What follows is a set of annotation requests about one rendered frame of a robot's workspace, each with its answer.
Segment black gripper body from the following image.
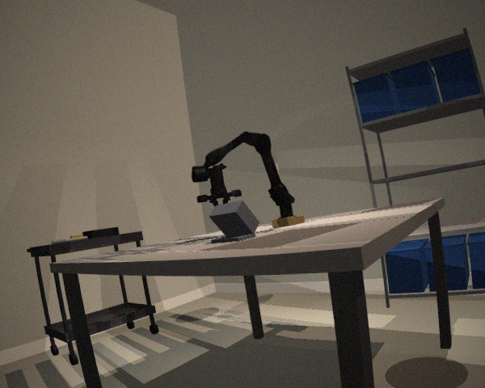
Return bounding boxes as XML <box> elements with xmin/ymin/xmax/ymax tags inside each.
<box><xmin>196</xmin><ymin>179</ymin><xmax>242</xmax><ymax>203</ymax></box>

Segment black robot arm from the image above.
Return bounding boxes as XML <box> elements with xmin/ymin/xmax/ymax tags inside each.
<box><xmin>191</xmin><ymin>132</ymin><xmax>295</xmax><ymax>219</ymax></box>

